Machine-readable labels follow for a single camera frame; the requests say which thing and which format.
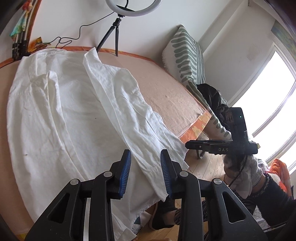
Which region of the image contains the white long-sleeve shirt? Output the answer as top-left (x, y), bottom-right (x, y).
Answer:
top-left (7, 49), bottom-right (187, 240)

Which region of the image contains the right forearm black sleeve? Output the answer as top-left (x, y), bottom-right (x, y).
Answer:
top-left (250, 174), bottom-right (295, 226)

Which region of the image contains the dark clothes pile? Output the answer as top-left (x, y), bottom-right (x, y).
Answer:
top-left (197, 83), bottom-right (230, 131)

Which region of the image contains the right hand white glove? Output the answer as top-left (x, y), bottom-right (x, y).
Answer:
top-left (223, 155), bottom-right (262, 199)

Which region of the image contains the orange floral bed sheet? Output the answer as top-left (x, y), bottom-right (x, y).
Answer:
top-left (58, 50), bottom-right (210, 141)

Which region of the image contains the zebra striped trousers leg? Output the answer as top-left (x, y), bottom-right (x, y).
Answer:
top-left (173, 199), bottom-right (209, 227)

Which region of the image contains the green striped pillow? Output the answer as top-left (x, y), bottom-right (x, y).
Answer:
top-left (162, 25), bottom-right (232, 141)

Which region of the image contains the black mini tripod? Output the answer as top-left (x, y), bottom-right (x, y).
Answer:
top-left (96, 14), bottom-right (123, 57)

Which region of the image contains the folded tripod with colourful cloth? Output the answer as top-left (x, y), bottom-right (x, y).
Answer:
top-left (10, 0), bottom-right (41, 61)

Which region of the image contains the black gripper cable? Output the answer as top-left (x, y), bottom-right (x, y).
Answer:
top-left (227, 155), bottom-right (248, 188)

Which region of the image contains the black ring light cable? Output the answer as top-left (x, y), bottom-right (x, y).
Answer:
top-left (39, 11), bottom-right (117, 49)

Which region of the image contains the white ring light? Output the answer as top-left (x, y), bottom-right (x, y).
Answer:
top-left (105, 0), bottom-right (162, 17)

